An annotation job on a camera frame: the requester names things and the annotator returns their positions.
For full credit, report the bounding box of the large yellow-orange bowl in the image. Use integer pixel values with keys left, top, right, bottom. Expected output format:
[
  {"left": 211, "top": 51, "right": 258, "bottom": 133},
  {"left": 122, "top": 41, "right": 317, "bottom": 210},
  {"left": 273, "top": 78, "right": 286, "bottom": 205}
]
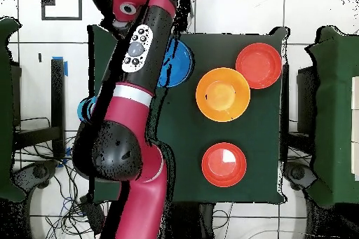
[{"left": 195, "top": 67, "right": 251, "bottom": 123}]

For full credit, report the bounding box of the large blue bowl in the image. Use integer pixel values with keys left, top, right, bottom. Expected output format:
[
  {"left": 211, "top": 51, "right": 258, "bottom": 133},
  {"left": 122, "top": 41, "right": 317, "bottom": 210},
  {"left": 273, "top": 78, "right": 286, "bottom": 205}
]
[{"left": 156, "top": 38, "right": 194, "bottom": 88}]

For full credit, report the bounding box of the large orange bowl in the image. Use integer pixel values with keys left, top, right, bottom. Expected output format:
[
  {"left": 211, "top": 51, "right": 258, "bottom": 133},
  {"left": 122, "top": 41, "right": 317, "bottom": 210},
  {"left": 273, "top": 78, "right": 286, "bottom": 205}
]
[
  {"left": 201, "top": 142, "right": 248, "bottom": 189},
  {"left": 235, "top": 42, "right": 283, "bottom": 90}
]

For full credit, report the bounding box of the dark green table cloth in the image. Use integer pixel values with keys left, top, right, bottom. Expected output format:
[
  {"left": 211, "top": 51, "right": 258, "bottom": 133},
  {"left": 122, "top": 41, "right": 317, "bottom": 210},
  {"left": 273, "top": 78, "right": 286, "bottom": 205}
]
[{"left": 88, "top": 25, "right": 290, "bottom": 204}]

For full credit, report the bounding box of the small blue bowl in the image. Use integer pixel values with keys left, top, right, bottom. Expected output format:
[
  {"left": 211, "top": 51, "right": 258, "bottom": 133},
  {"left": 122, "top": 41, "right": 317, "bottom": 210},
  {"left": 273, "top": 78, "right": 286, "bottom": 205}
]
[{"left": 76, "top": 95, "right": 97, "bottom": 125}]

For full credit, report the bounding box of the blue tape strip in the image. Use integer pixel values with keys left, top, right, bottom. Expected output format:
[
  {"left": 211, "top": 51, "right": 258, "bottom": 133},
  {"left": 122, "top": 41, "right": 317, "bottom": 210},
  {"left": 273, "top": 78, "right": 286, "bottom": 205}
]
[{"left": 51, "top": 55, "right": 69, "bottom": 77}]

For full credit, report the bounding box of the black power box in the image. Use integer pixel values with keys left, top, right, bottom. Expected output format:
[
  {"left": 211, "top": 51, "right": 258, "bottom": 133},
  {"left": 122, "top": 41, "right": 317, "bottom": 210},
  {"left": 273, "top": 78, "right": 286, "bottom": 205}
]
[{"left": 79, "top": 195, "right": 107, "bottom": 235}]

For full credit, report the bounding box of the black office chair base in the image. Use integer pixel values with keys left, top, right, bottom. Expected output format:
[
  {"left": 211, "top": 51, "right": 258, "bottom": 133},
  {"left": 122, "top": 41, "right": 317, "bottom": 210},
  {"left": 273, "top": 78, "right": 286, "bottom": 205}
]
[
  {"left": 283, "top": 161, "right": 318, "bottom": 192},
  {"left": 12, "top": 160, "right": 58, "bottom": 191}
]

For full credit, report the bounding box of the green cloth covered side table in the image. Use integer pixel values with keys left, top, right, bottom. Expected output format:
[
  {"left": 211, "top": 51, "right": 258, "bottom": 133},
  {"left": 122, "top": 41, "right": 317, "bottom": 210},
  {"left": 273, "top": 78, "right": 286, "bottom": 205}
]
[
  {"left": 305, "top": 25, "right": 359, "bottom": 209},
  {"left": 0, "top": 16, "right": 26, "bottom": 202}
]

